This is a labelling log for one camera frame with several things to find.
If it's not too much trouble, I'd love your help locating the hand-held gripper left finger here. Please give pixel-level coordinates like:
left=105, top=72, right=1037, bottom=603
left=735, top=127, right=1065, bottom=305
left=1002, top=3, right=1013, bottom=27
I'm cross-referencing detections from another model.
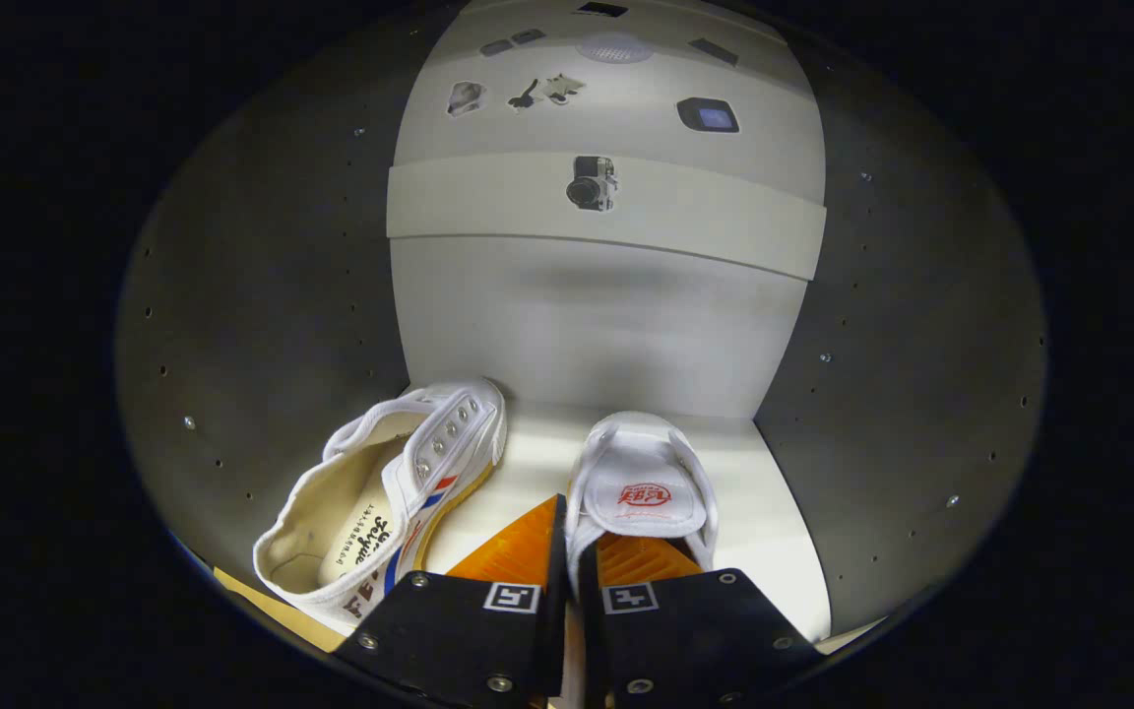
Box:
left=331, top=492, right=568, bottom=709

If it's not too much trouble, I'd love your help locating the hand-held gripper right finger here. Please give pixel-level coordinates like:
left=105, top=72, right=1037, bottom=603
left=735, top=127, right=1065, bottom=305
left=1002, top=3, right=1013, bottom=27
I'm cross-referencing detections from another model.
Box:
left=582, top=532, right=824, bottom=709

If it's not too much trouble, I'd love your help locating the white shoe with red logo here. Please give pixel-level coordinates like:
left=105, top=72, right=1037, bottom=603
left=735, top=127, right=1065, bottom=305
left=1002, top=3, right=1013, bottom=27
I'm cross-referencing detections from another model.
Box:
left=565, top=411, right=721, bottom=594

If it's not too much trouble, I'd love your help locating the white shoe with striped side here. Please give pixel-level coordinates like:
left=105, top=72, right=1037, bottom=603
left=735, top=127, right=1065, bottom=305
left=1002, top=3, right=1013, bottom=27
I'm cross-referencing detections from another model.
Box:
left=252, top=377, right=509, bottom=636

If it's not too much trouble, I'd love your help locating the dark grey shoe cabinet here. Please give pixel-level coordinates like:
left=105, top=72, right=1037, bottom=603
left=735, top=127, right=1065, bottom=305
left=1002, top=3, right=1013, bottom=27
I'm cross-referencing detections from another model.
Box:
left=114, top=0, right=1050, bottom=680

